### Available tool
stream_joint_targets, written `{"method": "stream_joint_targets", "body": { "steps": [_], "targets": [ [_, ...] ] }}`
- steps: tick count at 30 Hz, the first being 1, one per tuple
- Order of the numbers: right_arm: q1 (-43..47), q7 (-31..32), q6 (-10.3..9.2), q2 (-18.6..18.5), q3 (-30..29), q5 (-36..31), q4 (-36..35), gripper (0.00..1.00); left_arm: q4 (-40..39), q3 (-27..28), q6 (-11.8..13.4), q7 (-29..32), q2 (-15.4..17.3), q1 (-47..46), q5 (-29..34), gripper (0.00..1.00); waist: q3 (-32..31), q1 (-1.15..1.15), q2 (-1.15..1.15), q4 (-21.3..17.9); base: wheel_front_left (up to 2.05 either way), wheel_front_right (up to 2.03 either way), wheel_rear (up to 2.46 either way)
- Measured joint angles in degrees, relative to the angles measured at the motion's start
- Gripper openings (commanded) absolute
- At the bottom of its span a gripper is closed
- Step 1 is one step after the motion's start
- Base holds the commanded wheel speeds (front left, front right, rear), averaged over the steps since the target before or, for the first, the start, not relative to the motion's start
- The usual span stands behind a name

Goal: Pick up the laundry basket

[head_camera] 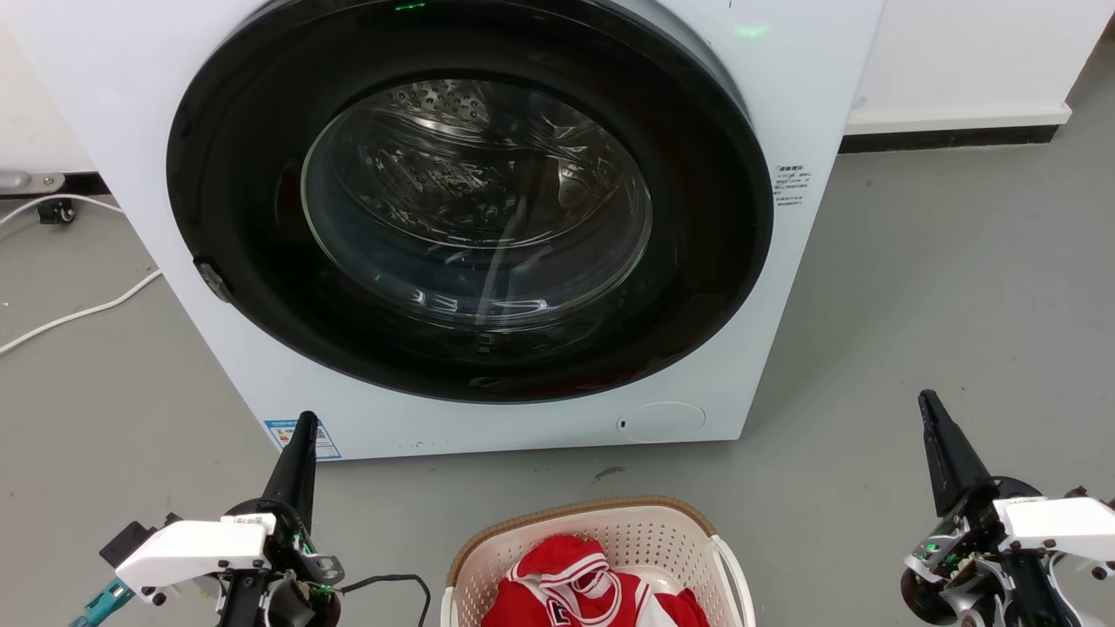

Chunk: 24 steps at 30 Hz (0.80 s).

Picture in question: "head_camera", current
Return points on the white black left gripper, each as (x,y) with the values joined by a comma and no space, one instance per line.
(192,549)

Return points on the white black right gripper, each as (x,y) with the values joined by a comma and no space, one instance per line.
(1045,522)

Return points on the cream plastic laundry basket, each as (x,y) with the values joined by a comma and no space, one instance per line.
(645,527)

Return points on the blue energy label sticker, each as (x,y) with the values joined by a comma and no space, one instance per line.
(324,442)

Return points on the round white filter cover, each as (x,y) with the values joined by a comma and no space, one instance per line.
(662,421)

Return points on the red and white garment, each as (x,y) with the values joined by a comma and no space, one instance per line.
(557,601)

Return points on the black round washer door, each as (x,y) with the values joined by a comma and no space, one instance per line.
(253,174)

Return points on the white warning text sticker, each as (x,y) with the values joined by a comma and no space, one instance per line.
(791,185)

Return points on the black caster wheel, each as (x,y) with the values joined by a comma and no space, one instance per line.
(57,212)

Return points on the white cabinet with black plinth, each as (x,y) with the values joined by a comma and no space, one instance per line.
(958,61)

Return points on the white front-load washing machine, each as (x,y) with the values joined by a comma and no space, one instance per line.
(131,104)

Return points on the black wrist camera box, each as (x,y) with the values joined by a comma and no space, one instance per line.
(131,540)

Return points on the grey metal bracket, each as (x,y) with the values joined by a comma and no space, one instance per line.
(26,182)

